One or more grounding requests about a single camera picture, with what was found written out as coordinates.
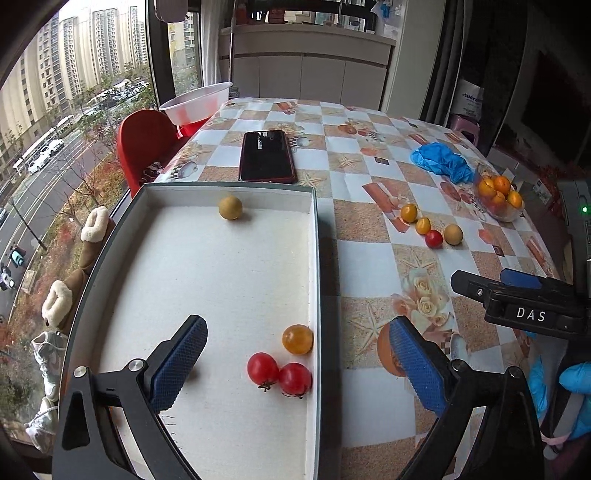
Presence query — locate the red cherry tomato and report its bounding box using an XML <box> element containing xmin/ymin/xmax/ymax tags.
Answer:
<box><xmin>247</xmin><ymin>352</ymin><xmax>280</xmax><ymax>391</ymax></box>
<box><xmin>425</xmin><ymin>229</ymin><xmax>444</xmax><ymax>249</ymax></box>
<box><xmin>279</xmin><ymin>362</ymin><xmax>312</xmax><ymax>398</ymax></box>

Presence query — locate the orange in bowl top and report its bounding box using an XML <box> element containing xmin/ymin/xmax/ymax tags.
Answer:
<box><xmin>493</xmin><ymin>175</ymin><xmax>512</xmax><ymax>197</ymax></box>

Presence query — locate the white plastic basin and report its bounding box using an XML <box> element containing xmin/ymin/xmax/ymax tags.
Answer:
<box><xmin>159</xmin><ymin>82</ymin><xmax>232</xmax><ymax>126</ymax></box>

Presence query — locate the brown fur boot far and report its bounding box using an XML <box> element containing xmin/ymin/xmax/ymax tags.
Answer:
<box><xmin>78</xmin><ymin>206</ymin><xmax>115</xmax><ymax>275</ymax></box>

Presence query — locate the brown fur boot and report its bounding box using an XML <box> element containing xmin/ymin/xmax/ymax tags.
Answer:
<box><xmin>78</xmin><ymin>206</ymin><xmax>115</xmax><ymax>275</ymax></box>
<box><xmin>41</xmin><ymin>268</ymin><xmax>87</xmax><ymax>335</ymax></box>

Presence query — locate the orange in bowl left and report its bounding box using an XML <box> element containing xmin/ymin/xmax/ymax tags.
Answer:
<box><xmin>478</xmin><ymin>177</ymin><xmax>497</xmax><ymax>199</ymax></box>

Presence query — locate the yellow cherry tomato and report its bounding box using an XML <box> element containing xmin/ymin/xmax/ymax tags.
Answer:
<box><xmin>281</xmin><ymin>324</ymin><xmax>314</xmax><ymax>356</ymax></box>
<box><xmin>400</xmin><ymin>203</ymin><xmax>418</xmax><ymax>224</ymax></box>
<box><xmin>416</xmin><ymin>217</ymin><xmax>432</xmax><ymax>236</ymax></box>

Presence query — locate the blue plastic bag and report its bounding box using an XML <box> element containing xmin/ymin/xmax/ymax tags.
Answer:
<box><xmin>410</xmin><ymin>142</ymin><xmax>474</xmax><ymax>184</ymax></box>

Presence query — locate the brown fur boot near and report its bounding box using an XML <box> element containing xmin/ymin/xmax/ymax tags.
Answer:
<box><xmin>41</xmin><ymin>268</ymin><xmax>87</xmax><ymax>335</ymax></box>

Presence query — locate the orange in bowl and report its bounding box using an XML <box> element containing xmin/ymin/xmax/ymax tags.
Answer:
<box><xmin>507</xmin><ymin>190</ymin><xmax>523</xmax><ymax>210</ymax></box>
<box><xmin>478</xmin><ymin>177</ymin><xmax>497</xmax><ymax>199</ymax></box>
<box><xmin>493</xmin><ymin>175</ymin><xmax>512</xmax><ymax>197</ymax></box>

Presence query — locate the glass fruit bowl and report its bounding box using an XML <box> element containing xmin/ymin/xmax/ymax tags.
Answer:
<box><xmin>473</xmin><ymin>163</ymin><xmax>525</xmax><ymax>223</ymax></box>

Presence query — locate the white paper bag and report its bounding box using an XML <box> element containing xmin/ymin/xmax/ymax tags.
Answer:
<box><xmin>451</xmin><ymin>79</ymin><xmax>485</xmax><ymax>122</ymax></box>

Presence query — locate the blue gloved hand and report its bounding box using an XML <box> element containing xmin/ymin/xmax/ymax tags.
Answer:
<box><xmin>528</xmin><ymin>356</ymin><xmax>590</xmax><ymax>446</ymax></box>

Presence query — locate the red plastic chair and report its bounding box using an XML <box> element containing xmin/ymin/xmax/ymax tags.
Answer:
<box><xmin>116</xmin><ymin>109</ymin><xmax>208</xmax><ymax>197</ymax></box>

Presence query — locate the orange in bowl right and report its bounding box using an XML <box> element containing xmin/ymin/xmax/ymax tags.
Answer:
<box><xmin>507</xmin><ymin>190</ymin><xmax>523</xmax><ymax>210</ymax></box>

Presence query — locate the pink plastic stool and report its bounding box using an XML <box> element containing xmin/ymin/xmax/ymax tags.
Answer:
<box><xmin>449</xmin><ymin>114</ymin><xmax>480</xmax><ymax>146</ymax></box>

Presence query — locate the dark smartphone red case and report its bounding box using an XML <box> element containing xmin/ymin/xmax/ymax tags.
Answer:
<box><xmin>238</xmin><ymin>130</ymin><xmax>297</xmax><ymax>184</ymax></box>

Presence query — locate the white sneaker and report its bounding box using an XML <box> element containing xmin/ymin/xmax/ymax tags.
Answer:
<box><xmin>31</xmin><ymin>331</ymin><xmax>68</xmax><ymax>402</ymax></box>
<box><xmin>25</xmin><ymin>397</ymin><xmax>58</xmax><ymax>455</ymax></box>

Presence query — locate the white cabinet counter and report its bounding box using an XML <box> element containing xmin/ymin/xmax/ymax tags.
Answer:
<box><xmin>218</xmin><ymin>24</ymin><xmax>396</xmax><ymax>110</ymax></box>

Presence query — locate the striped cloth on chair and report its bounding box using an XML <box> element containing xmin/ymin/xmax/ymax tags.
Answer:
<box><xmin>138</xmin><ymin>162</ymin><xmax>163</xmax><ymax>186</ymax></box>

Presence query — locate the white tray dark rim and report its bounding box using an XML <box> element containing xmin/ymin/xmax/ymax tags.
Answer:
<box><xmin>52</xmin><ymin>182</ymin><xmax>322</xmax><ymax>479</ymax></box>

